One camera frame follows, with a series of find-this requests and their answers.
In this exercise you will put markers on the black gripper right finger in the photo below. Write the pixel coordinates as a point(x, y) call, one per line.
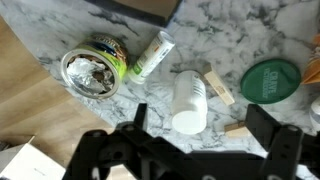
point(286, 150)

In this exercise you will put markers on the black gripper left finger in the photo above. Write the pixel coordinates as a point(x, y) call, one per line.
point(116, 153)

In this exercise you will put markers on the white pill bottle orange label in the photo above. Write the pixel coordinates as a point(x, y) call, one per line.
point(189, 100)

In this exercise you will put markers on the yellow green nut can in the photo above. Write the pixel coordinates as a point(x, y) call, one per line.
point(93, 65)

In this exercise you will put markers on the white cardboard box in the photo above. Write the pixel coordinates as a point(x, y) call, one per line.
point(30, 163)

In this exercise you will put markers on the small light wooden block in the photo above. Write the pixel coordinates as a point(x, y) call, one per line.
point(236, 130)

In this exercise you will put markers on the green plastic lid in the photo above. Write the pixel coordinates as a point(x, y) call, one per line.
point(270, 81)

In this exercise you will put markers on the orange brown wooden piece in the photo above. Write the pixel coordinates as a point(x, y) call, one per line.
point(311, 66)

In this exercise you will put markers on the long light wooden block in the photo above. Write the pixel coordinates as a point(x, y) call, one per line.
point(218, 86)

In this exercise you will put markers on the white green tube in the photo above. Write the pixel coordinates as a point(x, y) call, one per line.
point(151, 55)

